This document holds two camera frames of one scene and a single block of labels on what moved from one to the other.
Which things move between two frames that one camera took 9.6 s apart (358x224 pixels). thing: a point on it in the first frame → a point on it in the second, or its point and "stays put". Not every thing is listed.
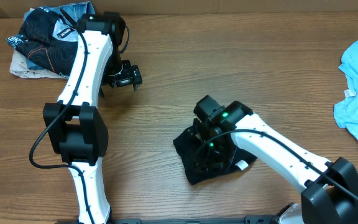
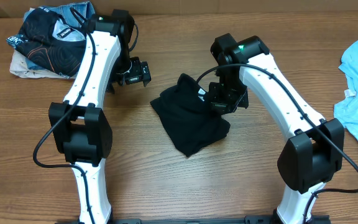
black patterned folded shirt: x=35 y=38 stays put
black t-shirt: x=209 y=151 → x=186 y=110
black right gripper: x=208 y=163 → x=224 y=107
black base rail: x=250 y=219 stays put
